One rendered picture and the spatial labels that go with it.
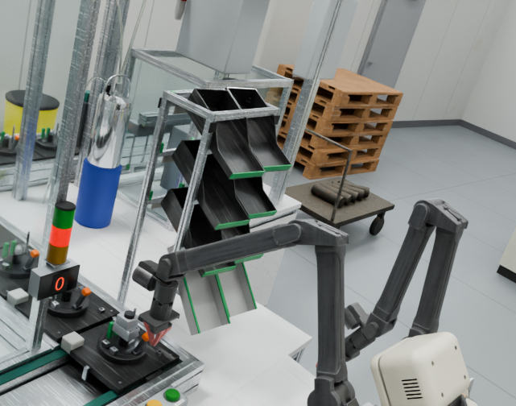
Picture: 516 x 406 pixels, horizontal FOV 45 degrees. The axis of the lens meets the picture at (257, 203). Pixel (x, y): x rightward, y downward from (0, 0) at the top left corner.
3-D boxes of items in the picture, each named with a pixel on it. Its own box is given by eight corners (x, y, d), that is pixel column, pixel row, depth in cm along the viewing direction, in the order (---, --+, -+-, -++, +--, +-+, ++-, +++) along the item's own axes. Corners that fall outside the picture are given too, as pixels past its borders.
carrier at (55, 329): (119, 317, 195) (126, 283, 190) (55, 345, 175) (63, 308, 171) (69, 280, 206) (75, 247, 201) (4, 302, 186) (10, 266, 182)
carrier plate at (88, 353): (178, 361, 183) (179, 355, 183) (117, 395, 164) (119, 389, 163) (122, 320, 194) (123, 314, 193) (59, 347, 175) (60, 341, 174)
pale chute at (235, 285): (248, 311, 212) (257, 308, 209) (220, 320, 202) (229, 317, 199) (225, 232, 216) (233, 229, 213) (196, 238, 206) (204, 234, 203)
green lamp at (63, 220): (76, 226, 155) (80, 209, 153) (60, 231, 151) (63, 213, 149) (63, 217, 157) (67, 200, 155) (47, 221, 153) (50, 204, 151)
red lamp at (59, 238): (73, 244, 156) (76, 227, 155) (57, 249, 152) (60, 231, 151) (60, 235, 159) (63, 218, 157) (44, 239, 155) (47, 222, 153)
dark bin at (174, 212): (233, 270, 193) (245, 256, 189) (201, 278, 184) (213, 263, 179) (191, 199, 203) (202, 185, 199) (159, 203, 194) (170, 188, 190)
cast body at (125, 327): (138, 337, 177) (143, 316, 174) (127, 341, 173) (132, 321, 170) (117, 321, 180) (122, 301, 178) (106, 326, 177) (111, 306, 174)
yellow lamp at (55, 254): (70, 261, 158) (73, 244, 156) (54, 266, 154) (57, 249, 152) (58, 252, 161) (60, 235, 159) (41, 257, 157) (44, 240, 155)
